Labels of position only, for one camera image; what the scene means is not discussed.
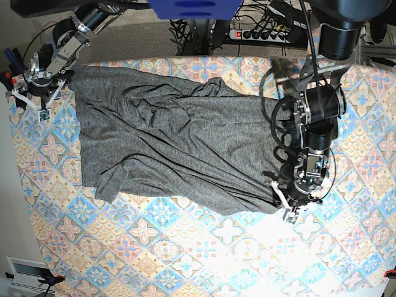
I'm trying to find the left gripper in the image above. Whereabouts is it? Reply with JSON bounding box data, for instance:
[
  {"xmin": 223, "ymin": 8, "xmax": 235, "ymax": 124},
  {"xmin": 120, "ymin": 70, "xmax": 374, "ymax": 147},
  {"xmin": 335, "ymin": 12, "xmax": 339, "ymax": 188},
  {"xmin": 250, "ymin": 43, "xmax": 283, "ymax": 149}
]
[{"xmin": 270, "ymin": 155, "xmax": 333, "ymax": 223}]

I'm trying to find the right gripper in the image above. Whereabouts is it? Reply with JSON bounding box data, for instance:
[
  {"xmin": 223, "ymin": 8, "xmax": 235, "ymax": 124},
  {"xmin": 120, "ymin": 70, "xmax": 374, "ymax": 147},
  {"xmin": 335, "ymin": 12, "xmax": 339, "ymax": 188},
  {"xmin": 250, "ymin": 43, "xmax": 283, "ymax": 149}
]
[{"xmin": 11, "ymin": 56, "xmax": 72, "ymax": 121}]

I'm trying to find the grey t-shirt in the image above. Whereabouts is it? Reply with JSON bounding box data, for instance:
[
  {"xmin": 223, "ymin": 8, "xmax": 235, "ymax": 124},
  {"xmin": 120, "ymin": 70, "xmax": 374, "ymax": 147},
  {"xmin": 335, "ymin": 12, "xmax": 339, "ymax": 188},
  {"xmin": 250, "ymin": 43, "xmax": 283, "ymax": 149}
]
[{"xmin": 69, "ymin": 66, "xmax": 285, "ymax": 215}]

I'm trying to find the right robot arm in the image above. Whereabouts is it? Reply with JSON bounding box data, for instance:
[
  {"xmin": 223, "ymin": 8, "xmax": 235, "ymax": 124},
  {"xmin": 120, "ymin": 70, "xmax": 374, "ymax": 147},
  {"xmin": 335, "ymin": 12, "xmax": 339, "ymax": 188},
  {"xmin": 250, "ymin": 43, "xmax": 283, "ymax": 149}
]
[{"xmin": 11, "ymin": 2, "xmax": 124, "ymax": 121}]

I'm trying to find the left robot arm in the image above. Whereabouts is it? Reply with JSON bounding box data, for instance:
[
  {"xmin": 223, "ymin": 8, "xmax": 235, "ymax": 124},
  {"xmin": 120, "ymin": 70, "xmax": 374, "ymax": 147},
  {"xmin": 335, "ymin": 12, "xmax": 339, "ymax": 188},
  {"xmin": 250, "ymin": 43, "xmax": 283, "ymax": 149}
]
[{"xmin": 269, "ymin": 1, "xmax": 390, "ymax": 224}]

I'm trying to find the red black clamp left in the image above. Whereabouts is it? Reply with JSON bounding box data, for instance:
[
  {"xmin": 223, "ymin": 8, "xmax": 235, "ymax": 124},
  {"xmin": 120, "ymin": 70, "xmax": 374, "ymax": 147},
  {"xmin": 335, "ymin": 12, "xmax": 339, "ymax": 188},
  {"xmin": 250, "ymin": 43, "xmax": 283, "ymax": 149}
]
[{"xmin": 1, "ymin": 48, "xmax": 24, "ymax": 92}]

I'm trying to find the red clamp bottom right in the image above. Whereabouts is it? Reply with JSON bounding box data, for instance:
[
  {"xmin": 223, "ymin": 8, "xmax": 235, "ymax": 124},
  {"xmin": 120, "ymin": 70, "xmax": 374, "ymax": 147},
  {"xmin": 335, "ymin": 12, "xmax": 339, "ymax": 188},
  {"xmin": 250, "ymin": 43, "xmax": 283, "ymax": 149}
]
[{"xmin": 384, "ymin": 268, "xmax": 396, "ymax": 280}]

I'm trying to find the power strip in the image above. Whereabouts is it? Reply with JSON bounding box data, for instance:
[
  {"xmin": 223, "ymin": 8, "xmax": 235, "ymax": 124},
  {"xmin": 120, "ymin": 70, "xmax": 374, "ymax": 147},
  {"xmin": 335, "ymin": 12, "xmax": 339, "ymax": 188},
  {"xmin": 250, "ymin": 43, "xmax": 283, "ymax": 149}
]
[{"xmin": 228, "ymin": 29, "xmax": 290, "ymax": 43}]

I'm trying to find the patterned tablecloth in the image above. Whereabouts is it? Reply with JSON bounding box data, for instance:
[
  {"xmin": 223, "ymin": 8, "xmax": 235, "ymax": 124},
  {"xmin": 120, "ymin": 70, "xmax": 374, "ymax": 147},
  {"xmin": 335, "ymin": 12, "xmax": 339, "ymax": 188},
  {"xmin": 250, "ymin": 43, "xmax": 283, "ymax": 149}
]
[{"xmin": 5, "ymin": 66, "xmax": 395, "ymax": 296}]

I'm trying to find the red clamp bottom left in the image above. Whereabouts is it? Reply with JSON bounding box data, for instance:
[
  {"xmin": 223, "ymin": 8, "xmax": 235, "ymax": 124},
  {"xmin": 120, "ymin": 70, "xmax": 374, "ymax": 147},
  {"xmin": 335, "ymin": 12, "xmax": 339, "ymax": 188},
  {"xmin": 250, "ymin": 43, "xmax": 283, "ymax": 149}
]
[{"xmin": 38, "ymin": 275, "xmax": 65, "ymax": 287}]

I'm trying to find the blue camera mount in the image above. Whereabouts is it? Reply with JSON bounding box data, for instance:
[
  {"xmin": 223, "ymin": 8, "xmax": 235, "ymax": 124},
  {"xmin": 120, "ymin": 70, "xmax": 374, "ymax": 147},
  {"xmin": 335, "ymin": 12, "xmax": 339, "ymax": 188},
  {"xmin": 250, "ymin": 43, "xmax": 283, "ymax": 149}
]
[{"xmin": 147, "ymin": 0, "xmax": 243, "ymax": 20}]

